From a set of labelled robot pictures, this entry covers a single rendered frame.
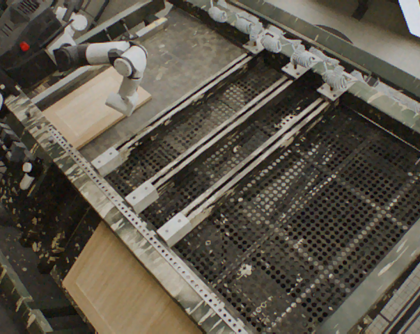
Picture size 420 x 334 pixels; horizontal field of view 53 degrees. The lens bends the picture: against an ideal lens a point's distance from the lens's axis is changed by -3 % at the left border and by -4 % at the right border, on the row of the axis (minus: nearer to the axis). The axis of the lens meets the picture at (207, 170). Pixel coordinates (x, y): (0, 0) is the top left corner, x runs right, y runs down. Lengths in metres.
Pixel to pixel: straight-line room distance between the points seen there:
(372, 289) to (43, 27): 1.64
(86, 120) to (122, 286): 0.86
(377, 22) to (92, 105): 5.83
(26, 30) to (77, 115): 0.63
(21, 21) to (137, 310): 1.34
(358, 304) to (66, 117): 1.67
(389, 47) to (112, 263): 5.94
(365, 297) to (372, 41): 6.07
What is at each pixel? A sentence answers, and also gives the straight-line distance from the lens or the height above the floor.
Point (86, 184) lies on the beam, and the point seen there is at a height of 0.84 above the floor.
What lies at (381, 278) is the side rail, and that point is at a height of 1.30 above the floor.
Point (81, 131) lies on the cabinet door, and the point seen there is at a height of 0.96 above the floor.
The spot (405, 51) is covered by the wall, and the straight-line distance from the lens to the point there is 7.23.
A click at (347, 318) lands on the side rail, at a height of 1.13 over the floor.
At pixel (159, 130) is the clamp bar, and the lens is 2.14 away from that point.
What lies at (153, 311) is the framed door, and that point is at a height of 0.56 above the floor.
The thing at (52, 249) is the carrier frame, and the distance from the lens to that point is 2.44.
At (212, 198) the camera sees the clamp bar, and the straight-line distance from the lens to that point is 1.81.
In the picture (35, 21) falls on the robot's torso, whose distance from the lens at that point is 1.94.
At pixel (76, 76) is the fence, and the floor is 1.14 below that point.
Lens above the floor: 1.52
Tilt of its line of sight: 9 degrees down
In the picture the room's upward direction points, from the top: 34 degrees clockwise
